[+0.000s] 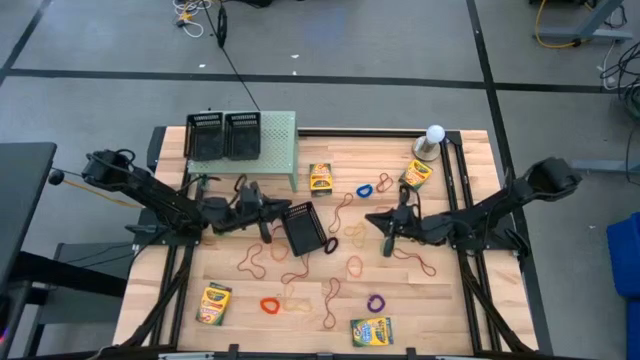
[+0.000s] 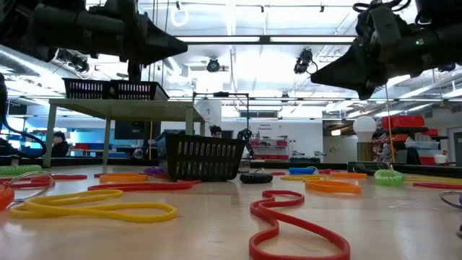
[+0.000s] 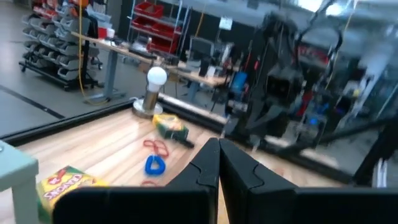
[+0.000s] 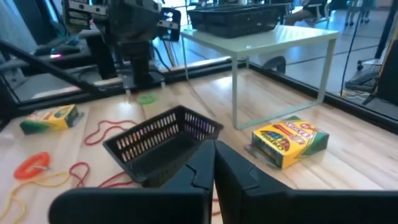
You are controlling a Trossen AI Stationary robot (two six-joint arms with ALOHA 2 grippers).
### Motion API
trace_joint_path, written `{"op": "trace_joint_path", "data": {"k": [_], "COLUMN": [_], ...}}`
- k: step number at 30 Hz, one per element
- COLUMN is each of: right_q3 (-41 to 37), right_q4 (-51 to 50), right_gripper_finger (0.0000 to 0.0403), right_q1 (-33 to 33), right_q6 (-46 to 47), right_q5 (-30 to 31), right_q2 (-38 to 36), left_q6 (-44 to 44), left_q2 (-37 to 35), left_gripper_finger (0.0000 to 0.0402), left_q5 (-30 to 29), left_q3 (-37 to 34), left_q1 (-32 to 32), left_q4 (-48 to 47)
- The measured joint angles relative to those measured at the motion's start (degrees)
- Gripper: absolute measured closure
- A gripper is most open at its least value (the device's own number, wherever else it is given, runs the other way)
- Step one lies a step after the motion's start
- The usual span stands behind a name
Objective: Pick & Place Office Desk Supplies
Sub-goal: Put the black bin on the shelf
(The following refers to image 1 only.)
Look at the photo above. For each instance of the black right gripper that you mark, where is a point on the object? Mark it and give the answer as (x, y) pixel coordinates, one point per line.
(412, 222)

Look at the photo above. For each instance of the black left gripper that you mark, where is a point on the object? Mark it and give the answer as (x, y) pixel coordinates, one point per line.
(250, 210)

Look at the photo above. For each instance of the black mesh plastic basket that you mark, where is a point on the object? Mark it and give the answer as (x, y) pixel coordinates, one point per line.
(242, 137)
(204, 137)
(304, 230)

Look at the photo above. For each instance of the yellow rubber band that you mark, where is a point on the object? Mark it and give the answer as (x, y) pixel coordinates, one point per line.
(285, 300)
(356, 235)

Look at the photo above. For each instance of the orange rubber band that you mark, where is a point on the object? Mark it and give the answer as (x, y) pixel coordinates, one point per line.
(271, 251)
(348, 266)

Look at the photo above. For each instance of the red rubber band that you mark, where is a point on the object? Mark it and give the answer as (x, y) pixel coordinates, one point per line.
(327, 305)
(239, 264)
(281, 278)
(384, 181)
(415, 257)
(340, 212)

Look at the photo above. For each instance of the yellow green crayon box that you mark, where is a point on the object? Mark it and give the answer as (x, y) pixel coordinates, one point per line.
(416, 174)
(320, 179)
(214, 304)

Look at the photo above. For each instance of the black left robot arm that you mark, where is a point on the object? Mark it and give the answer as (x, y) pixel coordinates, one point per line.
(160, 197)

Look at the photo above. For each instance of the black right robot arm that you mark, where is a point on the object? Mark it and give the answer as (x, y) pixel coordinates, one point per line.
(480, 215)

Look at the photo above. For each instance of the grey desk foot bar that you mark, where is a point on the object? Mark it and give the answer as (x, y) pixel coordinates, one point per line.
(600, 166)

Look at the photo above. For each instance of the black desk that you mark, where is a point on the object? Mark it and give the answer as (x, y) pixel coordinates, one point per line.
(25, 200)

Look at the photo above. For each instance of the green perforated metal shelf riser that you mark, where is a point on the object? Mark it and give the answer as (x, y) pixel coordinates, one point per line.
(277, 145)

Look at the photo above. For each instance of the round metal lamp base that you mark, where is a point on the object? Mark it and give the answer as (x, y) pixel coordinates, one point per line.
(422, 151)

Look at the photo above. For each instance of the white light bulb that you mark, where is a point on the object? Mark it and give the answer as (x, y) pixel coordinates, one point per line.
(435, 133)

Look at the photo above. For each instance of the green blue crayon box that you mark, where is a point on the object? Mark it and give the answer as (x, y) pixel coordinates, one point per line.
(372, 332)

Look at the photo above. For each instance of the black flat corner panel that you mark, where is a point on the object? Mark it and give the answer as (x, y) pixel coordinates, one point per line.
(156, 150)

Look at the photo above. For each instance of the yellow thin rod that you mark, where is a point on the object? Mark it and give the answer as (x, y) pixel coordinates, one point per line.
(100, 192)

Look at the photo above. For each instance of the grey low cabinet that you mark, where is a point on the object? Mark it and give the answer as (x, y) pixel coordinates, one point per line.
(100, 250)

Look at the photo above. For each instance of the black stand pole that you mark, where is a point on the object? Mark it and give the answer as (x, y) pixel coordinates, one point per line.
(222, 25)

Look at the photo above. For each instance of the black round ball knob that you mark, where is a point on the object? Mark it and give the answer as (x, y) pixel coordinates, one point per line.
(56, 176)

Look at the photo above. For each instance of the blue plastic bin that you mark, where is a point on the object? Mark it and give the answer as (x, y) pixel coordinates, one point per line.
(625, 255)

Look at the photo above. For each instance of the grey desk leg frame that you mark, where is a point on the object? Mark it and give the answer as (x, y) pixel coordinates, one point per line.
(600, 34)

